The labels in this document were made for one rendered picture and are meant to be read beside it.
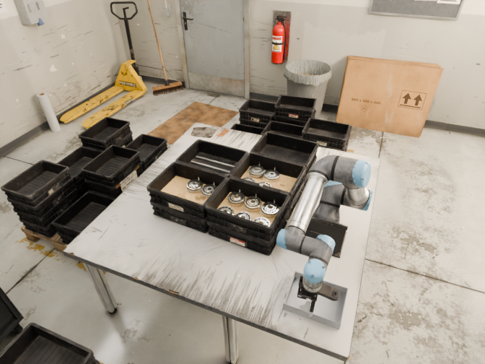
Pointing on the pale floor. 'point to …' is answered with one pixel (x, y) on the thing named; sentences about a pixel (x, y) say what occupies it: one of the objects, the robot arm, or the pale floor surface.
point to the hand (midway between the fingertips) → (314, 300)
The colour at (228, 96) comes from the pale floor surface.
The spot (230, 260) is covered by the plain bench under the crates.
